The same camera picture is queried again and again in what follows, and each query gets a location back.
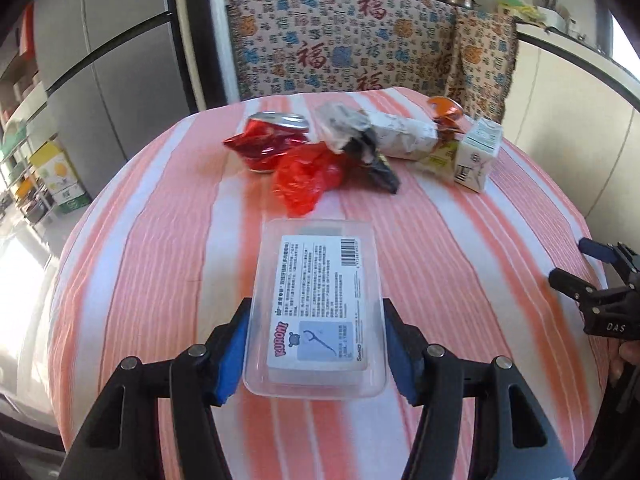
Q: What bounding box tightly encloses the patterned fabric cover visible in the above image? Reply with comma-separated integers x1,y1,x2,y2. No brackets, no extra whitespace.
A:
226,0,518,122

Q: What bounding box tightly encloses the white floral paper package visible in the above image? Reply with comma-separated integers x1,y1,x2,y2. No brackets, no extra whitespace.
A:
367,112,438,160

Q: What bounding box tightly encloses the crushed red soda can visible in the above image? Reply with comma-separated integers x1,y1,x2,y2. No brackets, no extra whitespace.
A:
222,110,310,172

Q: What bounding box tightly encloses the red plastic bag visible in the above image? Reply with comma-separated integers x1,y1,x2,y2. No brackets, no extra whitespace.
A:
272,142,352,217

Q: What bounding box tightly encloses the person's right hand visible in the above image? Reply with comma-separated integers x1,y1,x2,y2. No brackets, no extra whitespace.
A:
608,339,640,385

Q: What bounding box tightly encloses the grey refrigerator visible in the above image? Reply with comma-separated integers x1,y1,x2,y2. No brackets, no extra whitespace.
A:
34,0,198,197

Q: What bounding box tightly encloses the yellow cardboard box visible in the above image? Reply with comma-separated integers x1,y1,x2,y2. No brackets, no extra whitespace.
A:
29,141,91,214

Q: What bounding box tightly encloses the white kitchen cabinet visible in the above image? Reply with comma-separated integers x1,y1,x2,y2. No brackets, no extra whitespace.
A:
503,24,639,247

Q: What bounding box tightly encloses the green white milk carton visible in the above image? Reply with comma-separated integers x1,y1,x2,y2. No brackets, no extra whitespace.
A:
414,118,503,193

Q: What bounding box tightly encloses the clear plastic floss box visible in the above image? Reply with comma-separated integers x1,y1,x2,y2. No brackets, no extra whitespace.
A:
243,219,387,400

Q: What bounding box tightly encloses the gold foil wrapper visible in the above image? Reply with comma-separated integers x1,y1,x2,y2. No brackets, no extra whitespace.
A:
316,102,400,194

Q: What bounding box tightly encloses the metal storage shelf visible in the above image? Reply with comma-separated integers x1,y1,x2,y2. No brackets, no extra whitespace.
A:
1,52,56,237

